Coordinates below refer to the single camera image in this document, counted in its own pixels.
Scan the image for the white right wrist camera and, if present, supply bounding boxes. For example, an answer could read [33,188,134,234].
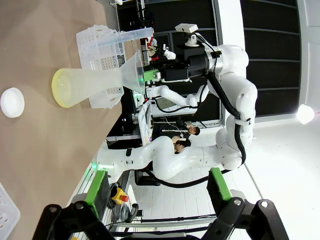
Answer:
[174,23,199,47]

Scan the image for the clear plastic funnel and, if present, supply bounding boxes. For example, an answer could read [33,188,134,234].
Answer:
[119,49,146,96]

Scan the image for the black box behind arm base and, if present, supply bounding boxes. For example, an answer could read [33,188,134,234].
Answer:
[134,169,162,187]

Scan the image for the clear plastic graduated cylinder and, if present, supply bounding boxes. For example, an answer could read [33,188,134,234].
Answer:
[96,26,154,49]

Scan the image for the metal frame bar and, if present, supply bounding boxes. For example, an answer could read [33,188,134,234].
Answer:
[111,219,216,228]

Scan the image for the seated person with black hair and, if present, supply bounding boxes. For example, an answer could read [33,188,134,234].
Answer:
[173,137,192,155]

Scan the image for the smiling seated person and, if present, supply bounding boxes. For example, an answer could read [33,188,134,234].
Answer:
[185,125,202,137]

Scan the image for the white perforated plastic basket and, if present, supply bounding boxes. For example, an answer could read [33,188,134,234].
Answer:
[0,182,22,240]
[75,24,125,110]

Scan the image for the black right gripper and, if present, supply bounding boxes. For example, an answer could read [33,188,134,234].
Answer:
[142,46,210,82]

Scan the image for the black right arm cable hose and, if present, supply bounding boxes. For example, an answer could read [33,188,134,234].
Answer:
[144,72,247,189]

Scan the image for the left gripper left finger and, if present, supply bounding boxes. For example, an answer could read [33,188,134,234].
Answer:
[32,170,116,240]

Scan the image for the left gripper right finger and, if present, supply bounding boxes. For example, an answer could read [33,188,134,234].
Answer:
[199,167,290,240]

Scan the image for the white round flask cap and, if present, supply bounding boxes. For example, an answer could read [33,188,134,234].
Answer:
[0,87,26,119]

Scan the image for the translucent plastic Erlenmeyer flask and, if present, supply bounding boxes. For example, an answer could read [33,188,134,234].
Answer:
[51,67,125,109]

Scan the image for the round ceiling light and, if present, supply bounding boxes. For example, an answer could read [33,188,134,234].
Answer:
[296,103,316,126]

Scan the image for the yellow emergency stop button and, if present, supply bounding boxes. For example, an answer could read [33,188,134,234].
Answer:
[110,187,130,205]

